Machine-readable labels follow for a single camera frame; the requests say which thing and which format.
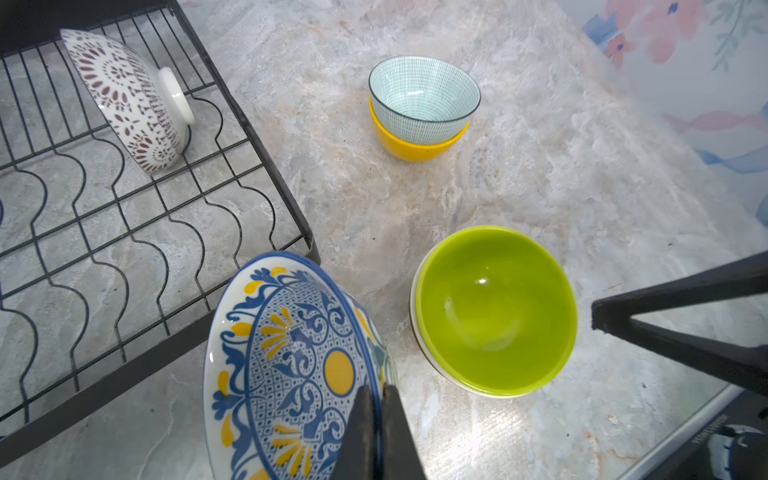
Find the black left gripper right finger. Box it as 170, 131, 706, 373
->
381, 385, 426, 480

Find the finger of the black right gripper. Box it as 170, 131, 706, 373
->
591, 252, 767, 395

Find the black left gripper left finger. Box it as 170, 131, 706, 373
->
330, 385, 376, 480

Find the blue yellow patterned bowl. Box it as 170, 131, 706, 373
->
203, 251, 398, 479

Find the lime green bowl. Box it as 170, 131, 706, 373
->
410, 225, 578, 398

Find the white maroon patterned bowl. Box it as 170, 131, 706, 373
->
60, 29, 195, 175

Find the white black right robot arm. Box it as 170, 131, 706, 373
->
591, 252, 767, 479

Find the white bowl under green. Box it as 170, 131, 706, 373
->
409, 247, 515, 399

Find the teal striped bowl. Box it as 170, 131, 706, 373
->
368, 55, 482, 145

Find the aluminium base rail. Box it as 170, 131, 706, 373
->
618, 384, 744, 480

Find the black wire dish rack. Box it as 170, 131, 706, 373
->
1, 1, 319, 465

